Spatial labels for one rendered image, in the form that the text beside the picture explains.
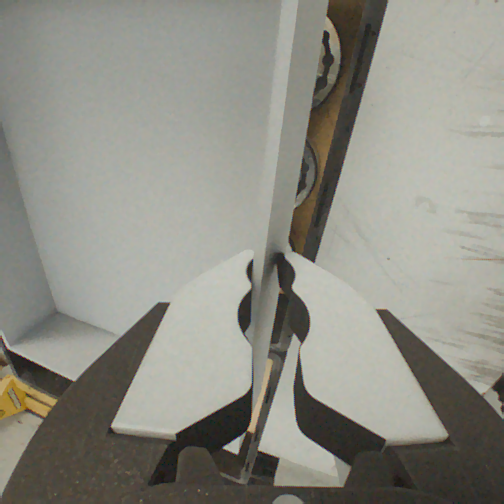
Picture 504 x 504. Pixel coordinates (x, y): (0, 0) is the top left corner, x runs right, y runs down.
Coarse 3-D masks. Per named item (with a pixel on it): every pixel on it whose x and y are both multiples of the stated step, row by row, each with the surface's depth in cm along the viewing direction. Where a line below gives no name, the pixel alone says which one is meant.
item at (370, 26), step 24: (384, 0) 19; (360, 24) 20; (360, 48) 21; (360, 72) 21; (360, 96) 22; (336, 120) 23; (336, 144) 24; (336, 168) 25; (312, 216) 27; (312, 240) 28; (288, 312) 33; (288, 336) 35
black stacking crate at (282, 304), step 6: (282, 294) 45; (282, 300) 43; (288, 300) 44; (282, 306) 42; (276, 312) 41; (282, 312) 41; (276, 318) 40; (282, 318) 40; (276, 324) 39; (282, 324) 39; (276, 330) 38; (276, 336) 37
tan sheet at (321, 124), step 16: (336, 0) 27; (352, 0) 26; (336, 16) 27; (352, 16) 27; (352, 32) 28; (352, 48) 28; (336, 96) 31; (320, 112) 32; (336, 112) 31; (320, 128) 33; (320, 144) 33; (320, 160) 34; (320, 176) 35; (304, 208) 37; (304, 224) 38; (304, 240) 39
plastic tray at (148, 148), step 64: (0, 0) 14; (64, 0) 13; (128, 0) 12; (192, 0) 11; (256, 0) 11; (320, 0) 9; (0, 64) 16; (64, 64) 15; (128, 64) 14; (192, 64) 13; (256, 64) 12; (0, 128) 18; (64, 128) 16; (128, 128) 15; (192, 128) 14; (256, 128) 13; (0, 192) 19; (64, 192) 19; (128, 192) 17; (192, 192) 16; (256, 192) 14; (0, 256) 20; (64, 256) 22; (128, 256) 19; (192, 256) 18; (256, 256) 11; (0, 320) 21; (64, 320) 25; (128, 320) 23; (256, 320) 12; (256, 384) 18
